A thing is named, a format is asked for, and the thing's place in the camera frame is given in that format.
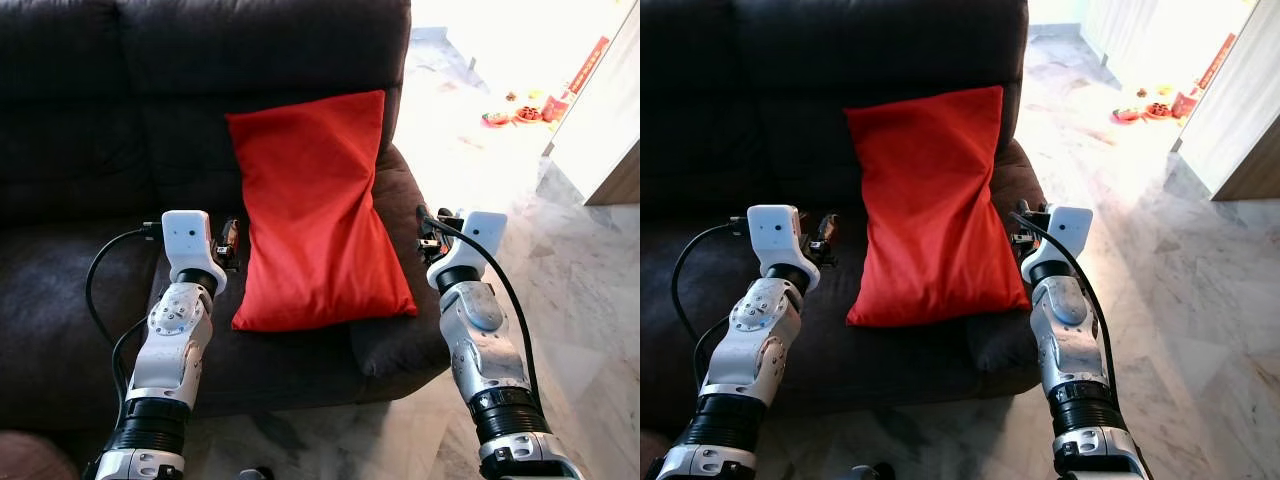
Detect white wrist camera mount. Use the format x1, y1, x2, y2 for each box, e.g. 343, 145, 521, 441
428, 211, 509, 293
1020, 206, 1094, 286
745, 205, 821, 291
160, 210, 228, 296

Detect dark brown fabric sofa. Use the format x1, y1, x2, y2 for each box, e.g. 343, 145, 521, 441
640, 0, 1048, 436
0, 0, 451, 433

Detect red rectangular pillow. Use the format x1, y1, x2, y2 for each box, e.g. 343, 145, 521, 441
225, 90, 419, 333
843, 85, 1031, 329

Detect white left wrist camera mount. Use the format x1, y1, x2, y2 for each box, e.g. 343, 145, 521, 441
745, 205, 821, 291
160, 210, 228, 296

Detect white cabinet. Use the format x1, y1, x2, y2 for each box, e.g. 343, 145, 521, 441
545, 0, 641, 206
1175, 0, 1280, 201

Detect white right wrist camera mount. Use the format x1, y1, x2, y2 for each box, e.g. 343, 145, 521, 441
428, 211, 509, 293
1020, 206, 1094, 286

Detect red paper strip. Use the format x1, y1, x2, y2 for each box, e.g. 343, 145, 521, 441
1195, 33, 1238, 93
565, 35, 611, 101

